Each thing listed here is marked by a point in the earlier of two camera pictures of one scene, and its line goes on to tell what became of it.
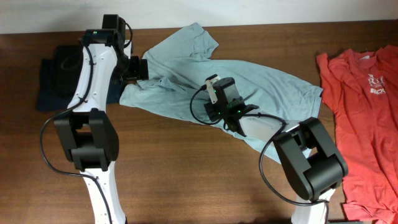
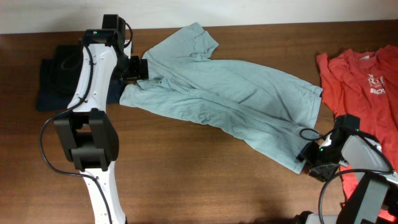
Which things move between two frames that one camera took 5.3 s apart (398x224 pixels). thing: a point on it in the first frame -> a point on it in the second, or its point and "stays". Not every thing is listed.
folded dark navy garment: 58,79 stays
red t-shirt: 361,88 stays
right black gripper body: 216,110 -> 324,163
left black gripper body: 134,71 stays
